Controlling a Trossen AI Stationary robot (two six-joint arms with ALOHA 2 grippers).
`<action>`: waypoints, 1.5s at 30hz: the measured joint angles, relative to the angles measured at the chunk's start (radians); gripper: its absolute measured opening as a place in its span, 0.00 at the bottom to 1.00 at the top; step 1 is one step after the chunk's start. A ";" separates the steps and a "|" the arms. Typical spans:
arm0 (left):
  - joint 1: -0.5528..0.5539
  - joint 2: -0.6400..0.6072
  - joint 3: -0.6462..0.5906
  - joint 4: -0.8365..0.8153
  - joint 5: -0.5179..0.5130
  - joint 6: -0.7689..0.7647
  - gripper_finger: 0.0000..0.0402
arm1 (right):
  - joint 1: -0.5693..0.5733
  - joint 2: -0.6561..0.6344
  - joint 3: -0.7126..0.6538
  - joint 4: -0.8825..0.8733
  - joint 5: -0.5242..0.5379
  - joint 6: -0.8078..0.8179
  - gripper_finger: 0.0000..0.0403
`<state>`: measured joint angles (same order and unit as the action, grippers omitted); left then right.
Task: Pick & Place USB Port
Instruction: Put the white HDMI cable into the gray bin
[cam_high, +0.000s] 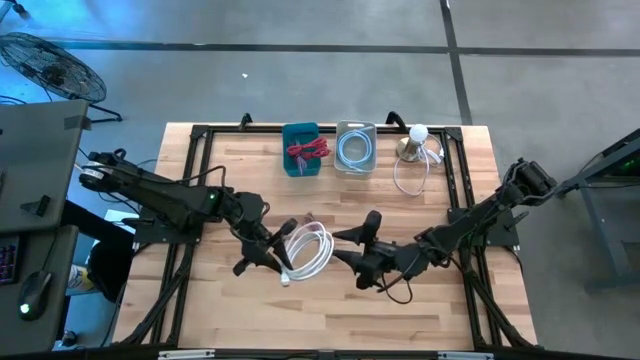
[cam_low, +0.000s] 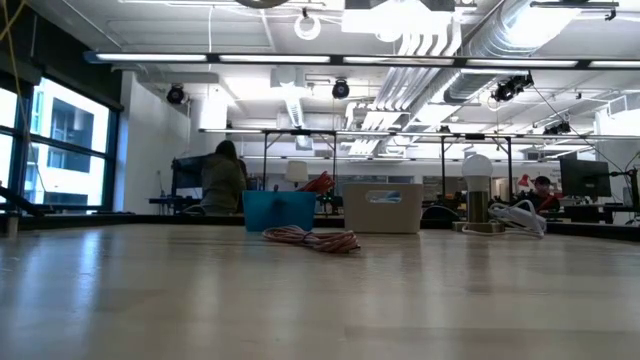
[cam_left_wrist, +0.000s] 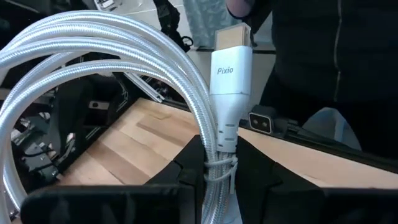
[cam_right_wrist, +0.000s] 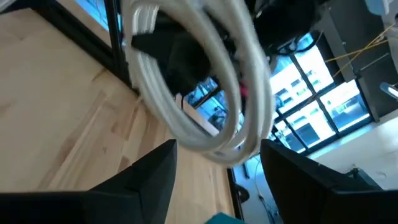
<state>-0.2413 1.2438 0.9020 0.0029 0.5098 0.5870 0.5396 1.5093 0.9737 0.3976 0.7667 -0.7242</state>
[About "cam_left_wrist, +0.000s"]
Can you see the silver aluminium rail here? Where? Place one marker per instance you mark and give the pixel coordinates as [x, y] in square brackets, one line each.
[146, 88]

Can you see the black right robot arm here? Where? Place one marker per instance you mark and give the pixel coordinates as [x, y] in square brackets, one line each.
[66, 112]

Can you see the pale grey seat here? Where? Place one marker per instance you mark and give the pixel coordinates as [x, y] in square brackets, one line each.
[329, 127]

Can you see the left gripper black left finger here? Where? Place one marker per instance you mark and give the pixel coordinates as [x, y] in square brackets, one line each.
[186, 168]

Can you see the person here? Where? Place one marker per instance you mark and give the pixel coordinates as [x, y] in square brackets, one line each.
[311, 62]

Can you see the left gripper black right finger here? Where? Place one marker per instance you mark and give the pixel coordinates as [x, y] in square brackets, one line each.
[258, 177]

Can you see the table-level camera box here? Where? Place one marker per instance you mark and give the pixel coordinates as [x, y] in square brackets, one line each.
[261, 123]

